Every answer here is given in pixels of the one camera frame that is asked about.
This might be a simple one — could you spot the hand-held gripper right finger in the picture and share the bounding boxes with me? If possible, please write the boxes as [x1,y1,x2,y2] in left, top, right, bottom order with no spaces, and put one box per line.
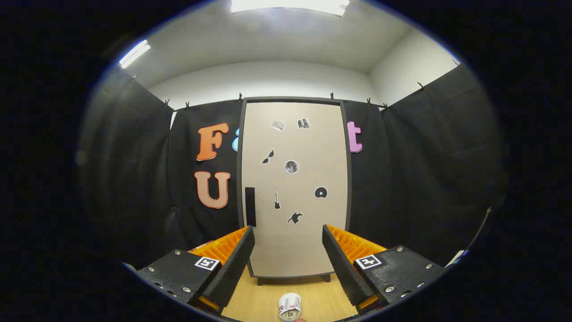
[322,224,446,314]

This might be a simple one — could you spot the black backdrop cloth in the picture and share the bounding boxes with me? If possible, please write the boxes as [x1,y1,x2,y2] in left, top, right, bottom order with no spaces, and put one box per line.
[78,63,508,269]

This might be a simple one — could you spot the white canvas shoe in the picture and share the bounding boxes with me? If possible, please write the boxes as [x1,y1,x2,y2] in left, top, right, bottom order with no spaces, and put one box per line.
[278,293,302,322]

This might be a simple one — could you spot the black cabinet door handle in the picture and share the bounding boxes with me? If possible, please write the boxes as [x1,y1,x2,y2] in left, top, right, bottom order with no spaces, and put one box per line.
[245,187,257,228]

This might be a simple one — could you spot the dark grey shoe cabinet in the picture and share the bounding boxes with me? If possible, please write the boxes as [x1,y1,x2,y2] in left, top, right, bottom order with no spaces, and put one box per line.
[237,96,353,286]

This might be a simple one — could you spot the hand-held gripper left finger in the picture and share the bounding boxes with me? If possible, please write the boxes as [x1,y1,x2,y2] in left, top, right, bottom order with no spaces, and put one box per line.
[135,225,256,314]

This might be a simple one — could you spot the row of black backdrop clips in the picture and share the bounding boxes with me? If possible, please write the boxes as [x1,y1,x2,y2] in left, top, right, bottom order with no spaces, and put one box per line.
[132,58,461,111]

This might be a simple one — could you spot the wide ceiling light panel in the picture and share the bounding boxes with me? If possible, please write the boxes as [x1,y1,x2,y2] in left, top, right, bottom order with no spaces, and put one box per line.
[230,0,350,17]

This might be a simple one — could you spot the narrow ceiling light strip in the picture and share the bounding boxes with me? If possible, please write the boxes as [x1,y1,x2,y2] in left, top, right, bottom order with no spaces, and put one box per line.
[118,39,151,69]

